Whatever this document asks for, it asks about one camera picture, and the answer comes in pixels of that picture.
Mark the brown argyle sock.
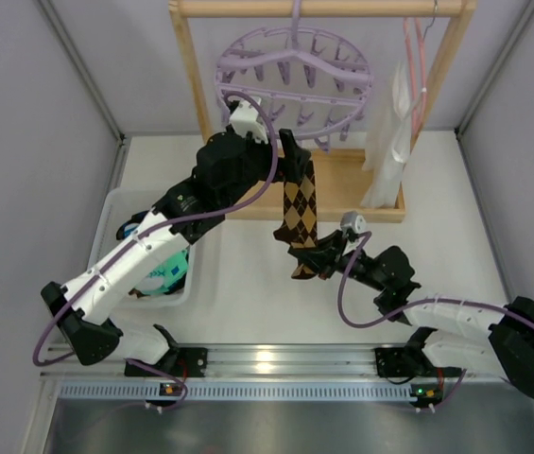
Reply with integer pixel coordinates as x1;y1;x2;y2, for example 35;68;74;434
273;160;320;281

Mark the purple round clip hanger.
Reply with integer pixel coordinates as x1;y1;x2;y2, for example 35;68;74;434
214;1;374;152

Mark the green sock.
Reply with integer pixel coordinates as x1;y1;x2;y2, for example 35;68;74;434
129;250;189;298

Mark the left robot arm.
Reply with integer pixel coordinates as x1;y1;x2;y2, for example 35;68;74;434
41;129;312;366

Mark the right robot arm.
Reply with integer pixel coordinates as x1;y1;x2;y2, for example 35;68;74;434
288;230;534;399

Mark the pink clothes hanger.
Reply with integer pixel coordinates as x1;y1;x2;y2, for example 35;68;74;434
403;0;439;139

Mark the socks pile in basket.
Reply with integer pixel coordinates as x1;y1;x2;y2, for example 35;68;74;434
115;211;190;298

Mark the white hanging garment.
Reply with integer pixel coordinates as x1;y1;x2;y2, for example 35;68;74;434
360;62;412;209

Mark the white plastic basket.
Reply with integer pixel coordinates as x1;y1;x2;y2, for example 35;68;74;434
88;188;196;309

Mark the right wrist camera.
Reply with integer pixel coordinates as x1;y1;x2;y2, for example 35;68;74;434
340;211;367;242

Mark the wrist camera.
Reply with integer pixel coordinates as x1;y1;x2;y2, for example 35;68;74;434
340;211;367;242
227;99;268;143

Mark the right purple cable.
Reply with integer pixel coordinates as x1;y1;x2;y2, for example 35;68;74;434
336;231;534;412

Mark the purple cable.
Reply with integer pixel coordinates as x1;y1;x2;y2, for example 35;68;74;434
33;92;280;412
336;231;534;412

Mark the wooden clothes rack frame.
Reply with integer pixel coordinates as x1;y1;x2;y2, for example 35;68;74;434
168;1;477;221

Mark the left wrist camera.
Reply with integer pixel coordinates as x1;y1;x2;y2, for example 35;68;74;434
227;99;268;143

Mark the aluminium mounting rail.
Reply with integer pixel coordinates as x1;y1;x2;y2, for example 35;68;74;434
39;342;534;403

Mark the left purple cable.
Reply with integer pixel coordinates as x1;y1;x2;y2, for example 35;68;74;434
33;92;280;412

